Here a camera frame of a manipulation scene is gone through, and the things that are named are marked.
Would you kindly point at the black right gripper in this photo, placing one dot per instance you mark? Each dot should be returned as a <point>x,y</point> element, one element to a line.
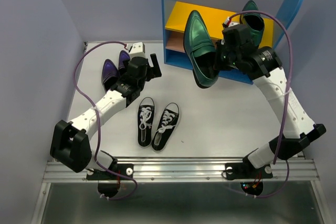
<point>218,64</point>

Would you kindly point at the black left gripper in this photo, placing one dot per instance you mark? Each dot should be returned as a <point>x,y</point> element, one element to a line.
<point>154,71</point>

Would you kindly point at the green loafer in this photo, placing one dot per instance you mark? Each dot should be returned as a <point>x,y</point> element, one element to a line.
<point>256,26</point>
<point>201,50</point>

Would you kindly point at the purple loafer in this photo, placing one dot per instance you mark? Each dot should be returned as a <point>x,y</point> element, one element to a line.
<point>123,57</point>
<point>110,74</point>

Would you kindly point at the black sneaker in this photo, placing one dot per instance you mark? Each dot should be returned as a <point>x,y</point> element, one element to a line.
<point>168,122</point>
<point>145,118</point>

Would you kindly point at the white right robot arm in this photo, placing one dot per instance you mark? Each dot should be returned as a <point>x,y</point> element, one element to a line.
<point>264,68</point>

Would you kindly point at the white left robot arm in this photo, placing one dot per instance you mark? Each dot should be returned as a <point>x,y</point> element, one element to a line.
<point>71,140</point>

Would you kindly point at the blue and yellow shoe shelf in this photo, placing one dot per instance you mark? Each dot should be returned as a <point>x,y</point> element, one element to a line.
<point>210,24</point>

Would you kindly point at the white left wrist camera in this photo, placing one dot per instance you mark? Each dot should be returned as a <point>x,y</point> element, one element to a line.
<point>137,50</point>

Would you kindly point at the aluminium mounting rail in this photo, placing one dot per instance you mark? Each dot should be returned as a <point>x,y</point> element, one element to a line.
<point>170,170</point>

